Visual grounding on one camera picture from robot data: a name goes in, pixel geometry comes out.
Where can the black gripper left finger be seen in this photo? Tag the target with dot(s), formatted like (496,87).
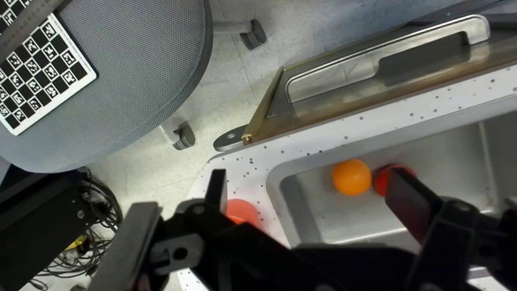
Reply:
(216,188)

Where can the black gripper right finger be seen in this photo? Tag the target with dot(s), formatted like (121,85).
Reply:
(412,200)

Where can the orange ball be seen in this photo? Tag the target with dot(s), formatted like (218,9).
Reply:
(350,177)

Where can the orange mug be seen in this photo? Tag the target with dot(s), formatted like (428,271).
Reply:
(240,211)

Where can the silver sink basin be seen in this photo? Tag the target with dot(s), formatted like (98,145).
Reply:
(445,179)

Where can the dark chair caster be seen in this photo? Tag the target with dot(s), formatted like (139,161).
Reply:
(252,33)
(184,137)

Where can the grey round table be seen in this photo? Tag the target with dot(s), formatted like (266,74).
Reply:
(145,66)

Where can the black electronics box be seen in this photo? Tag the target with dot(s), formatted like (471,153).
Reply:
(37,232)

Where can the checkered calibration board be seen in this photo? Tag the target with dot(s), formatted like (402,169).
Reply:
(45,75)

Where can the grey metal mount bar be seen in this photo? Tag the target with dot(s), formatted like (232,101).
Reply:
(126,248)

